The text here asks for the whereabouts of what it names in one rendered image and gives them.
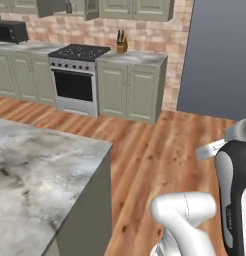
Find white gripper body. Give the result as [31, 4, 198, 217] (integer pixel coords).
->
[195, 138, 228, 161]

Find green two-door base cupboard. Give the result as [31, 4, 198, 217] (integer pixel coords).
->
[95, 50, 169, 126]

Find wooden knife block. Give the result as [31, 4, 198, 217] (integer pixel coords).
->
[115, 29, 129, 55]

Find silver oven with black hob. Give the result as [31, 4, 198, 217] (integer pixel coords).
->
[47, 43, 112, 118]

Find marble-topped kitchen island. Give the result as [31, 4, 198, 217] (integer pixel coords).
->
[0, 116, 114, 256]

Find green base cupboard run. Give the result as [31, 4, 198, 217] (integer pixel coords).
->
[0, 41, 67, 107]

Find green extractor hood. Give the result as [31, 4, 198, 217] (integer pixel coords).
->
[36, 0, 101, 22]

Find black toaster oven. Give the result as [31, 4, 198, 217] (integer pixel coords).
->
[0, 20, 30, 45]

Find green wall cupboards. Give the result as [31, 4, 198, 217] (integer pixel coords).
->
[99, 0, 176, 23]

